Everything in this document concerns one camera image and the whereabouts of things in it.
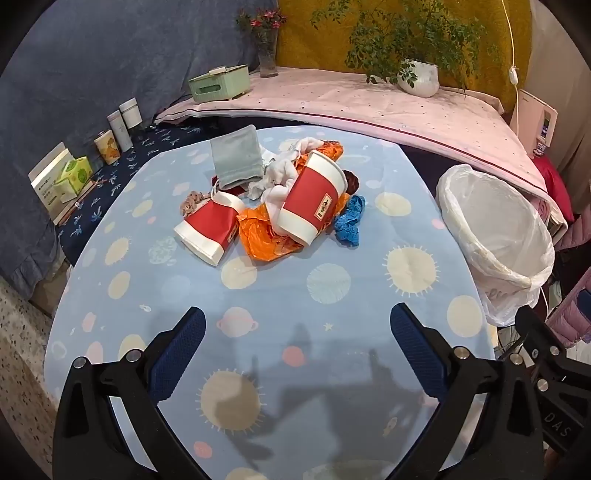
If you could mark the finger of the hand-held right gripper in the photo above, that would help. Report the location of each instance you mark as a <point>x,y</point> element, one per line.
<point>540,341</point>

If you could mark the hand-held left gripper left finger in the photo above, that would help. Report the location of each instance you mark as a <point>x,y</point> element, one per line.
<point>180,355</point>

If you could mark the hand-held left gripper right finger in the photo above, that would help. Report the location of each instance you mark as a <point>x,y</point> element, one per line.
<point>415,350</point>

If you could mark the white lined trash bin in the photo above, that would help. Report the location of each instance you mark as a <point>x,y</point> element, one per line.
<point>494,235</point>

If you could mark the grey fabric pouch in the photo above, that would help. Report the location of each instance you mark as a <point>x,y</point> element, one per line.
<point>233,157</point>

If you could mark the pink quilted jacket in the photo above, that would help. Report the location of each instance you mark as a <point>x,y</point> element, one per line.
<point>572,318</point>

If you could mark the light blue planet print tablecloth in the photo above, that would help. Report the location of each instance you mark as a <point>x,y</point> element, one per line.
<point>295,295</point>

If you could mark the crushed red paper cup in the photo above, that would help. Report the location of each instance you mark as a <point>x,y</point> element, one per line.
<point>207,226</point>

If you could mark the blue plastic shoe cover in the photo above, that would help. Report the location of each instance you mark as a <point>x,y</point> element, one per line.
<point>349,219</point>

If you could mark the orange plastic bag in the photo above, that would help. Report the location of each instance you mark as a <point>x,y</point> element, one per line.
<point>265,233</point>

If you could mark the red cloth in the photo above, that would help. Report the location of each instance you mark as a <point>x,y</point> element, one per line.
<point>556,184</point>

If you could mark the dark red wrapper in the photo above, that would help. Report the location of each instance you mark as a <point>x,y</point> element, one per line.
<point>352,181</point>

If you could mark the tall red paper cup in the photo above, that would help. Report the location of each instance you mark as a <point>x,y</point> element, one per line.
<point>314,198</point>

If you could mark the navy printed cloth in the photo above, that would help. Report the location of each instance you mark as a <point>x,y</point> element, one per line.
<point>115,182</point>

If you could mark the wooden stick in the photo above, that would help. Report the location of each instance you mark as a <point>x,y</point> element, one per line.
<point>79,199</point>

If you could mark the green tissue packet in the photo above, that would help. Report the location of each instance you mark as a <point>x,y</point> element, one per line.
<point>71,174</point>

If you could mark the yellow printed tin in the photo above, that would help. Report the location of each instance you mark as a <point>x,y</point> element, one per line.
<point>106,146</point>

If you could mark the white cardboard box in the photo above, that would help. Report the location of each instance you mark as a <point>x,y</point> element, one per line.
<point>46,177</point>

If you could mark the white slim bottle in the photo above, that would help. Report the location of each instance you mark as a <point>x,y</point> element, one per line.
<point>119,130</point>

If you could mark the white lidded cup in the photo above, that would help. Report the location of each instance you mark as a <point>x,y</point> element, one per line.
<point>129,113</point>

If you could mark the pink blanket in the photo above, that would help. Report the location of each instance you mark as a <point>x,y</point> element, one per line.
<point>369,106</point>

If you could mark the green tissue box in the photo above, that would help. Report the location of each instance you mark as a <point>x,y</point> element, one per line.
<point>219,83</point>

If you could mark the blue-grey curtain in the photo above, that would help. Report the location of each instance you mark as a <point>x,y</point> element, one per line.
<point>92,74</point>

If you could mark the potted plant in white pot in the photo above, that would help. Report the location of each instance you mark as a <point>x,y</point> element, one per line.
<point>415,55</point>

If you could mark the yellow curtain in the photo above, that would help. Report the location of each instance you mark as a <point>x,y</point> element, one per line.
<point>480,41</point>

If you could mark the glass vase with flowers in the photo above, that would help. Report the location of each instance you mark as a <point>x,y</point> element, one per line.
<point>267,44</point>

